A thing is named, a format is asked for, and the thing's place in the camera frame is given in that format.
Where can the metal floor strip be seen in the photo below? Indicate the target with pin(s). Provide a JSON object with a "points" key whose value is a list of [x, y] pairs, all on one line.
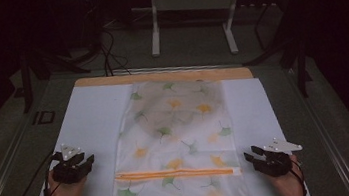
{"points": [[172, 68]]}

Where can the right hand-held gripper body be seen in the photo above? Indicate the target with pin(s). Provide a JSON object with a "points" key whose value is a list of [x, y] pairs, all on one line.
{"points": [[276, 161]]}

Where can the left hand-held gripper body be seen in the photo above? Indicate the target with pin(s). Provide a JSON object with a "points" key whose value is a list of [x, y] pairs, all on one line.
{"points": [[67, 173]]}

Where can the person's right hand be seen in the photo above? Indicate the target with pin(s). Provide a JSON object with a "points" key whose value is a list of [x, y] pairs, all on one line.
{"points": [[287, 185]]}

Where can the leaf print mesh laundry bag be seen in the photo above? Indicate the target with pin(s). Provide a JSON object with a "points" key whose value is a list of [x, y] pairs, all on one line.
{"points": [[177, 164]]}

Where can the black rectangular floor frame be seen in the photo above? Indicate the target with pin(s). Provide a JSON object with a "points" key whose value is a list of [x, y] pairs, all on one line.
{"points": [[44, 117]]}

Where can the black metal stand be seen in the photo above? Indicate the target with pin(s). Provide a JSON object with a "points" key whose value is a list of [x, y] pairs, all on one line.
{"points": [[26, 82], [299, 62]]}

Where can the white table mat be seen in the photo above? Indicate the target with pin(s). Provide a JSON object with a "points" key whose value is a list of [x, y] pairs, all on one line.
{"points": [[95, 128]]}

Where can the person's left hand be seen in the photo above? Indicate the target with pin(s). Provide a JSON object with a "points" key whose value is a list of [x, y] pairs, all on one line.
{"points": [[65, 193]]}

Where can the white metal desk frame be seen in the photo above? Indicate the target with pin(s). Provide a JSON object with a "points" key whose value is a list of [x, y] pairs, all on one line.
{"points": [[191, 3]]}

